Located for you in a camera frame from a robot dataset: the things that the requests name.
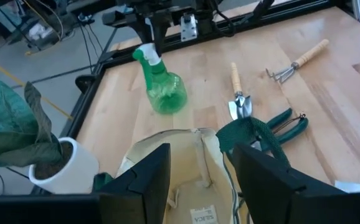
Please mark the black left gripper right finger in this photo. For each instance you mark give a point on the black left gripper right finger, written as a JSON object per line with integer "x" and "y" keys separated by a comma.
{"x": 264, "y": 189}

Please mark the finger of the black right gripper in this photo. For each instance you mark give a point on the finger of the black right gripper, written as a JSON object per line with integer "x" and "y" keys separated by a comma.
{"x": 160, "y": 39}
{"x": 144, "y": 32}

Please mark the green plastic spray bottle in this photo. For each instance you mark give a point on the green plastic spray bottle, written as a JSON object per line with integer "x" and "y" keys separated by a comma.
{"x": 167, "y": 93}

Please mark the snake plant in white pot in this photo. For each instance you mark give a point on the snake plant in white pot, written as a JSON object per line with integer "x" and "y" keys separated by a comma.
{"x": 74, "y": 174}

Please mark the silver metal bracket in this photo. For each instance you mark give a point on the silver metal bracket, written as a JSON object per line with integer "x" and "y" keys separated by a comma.
{"x": 188, "y": 28}

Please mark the white silica gel packet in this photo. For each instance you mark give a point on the white silica gel packet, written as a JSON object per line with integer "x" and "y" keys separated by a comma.
{"x": 204, "y": 215}

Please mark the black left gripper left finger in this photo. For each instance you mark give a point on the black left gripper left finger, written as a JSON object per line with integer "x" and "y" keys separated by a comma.
{"x": 142, "y": 199}

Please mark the cream canvas bag green trim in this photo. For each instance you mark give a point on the cream canvas bag green trim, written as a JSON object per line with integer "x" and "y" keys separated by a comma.
{"x": 186, "y": 161}

